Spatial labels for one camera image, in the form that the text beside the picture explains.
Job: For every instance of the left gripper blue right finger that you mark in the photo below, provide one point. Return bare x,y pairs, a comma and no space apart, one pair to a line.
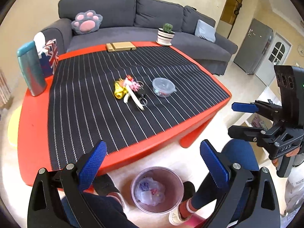
216,163

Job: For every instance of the union jack tissue box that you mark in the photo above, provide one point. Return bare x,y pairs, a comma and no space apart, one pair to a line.
48,54

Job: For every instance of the left foot slipper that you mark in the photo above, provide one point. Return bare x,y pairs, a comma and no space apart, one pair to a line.
105,186

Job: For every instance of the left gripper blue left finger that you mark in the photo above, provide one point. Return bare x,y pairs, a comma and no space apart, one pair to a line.
89,163

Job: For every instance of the pink toy keychain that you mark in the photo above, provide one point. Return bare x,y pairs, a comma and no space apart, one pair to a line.
129,81

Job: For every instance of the teal tumbler bottle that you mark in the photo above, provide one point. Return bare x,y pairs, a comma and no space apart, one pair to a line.
29,63

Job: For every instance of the foot slipper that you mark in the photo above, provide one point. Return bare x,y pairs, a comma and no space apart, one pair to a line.
182,212
105,186

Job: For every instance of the person's right hand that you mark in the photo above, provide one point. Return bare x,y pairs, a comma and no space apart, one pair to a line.
298,152

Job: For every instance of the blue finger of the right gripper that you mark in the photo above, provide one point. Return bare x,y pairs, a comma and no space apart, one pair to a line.
244,107
246,133

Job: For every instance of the wooden phone stand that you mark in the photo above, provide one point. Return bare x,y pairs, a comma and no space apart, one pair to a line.
120,46

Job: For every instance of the black striped table mat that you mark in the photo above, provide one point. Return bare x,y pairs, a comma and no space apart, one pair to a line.
83,109

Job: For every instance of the grey refrigerator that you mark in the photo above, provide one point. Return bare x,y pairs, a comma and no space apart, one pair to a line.
254,47

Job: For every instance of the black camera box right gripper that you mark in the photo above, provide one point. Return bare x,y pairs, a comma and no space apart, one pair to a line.
290,81

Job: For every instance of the person's leg jeans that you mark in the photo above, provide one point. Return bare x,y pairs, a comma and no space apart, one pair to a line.
108,211
235,151

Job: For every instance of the translucent pink trash bin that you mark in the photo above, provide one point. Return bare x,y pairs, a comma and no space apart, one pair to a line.
157,190

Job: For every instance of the cat paw cushion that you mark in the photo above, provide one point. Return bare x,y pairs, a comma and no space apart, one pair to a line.
86,22

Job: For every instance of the person's right leg jeans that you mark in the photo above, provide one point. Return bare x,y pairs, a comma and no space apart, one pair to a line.
235,151

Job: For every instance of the white panel door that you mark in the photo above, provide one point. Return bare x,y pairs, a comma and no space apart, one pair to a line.
276,55

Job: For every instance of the light blue cushion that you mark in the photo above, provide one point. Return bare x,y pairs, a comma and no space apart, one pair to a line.
205,31

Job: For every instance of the potted cactus striped pot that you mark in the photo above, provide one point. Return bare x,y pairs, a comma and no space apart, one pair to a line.
165,35

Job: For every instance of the right foot slipper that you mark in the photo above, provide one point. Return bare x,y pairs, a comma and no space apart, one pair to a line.
182,212

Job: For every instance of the red coffee table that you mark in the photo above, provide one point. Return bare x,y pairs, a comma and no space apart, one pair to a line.
32,144

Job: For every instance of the dark grey sofa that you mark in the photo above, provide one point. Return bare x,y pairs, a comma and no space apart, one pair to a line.
139,21

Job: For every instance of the person's left leg jeans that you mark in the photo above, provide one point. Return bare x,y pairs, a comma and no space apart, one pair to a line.
108,211

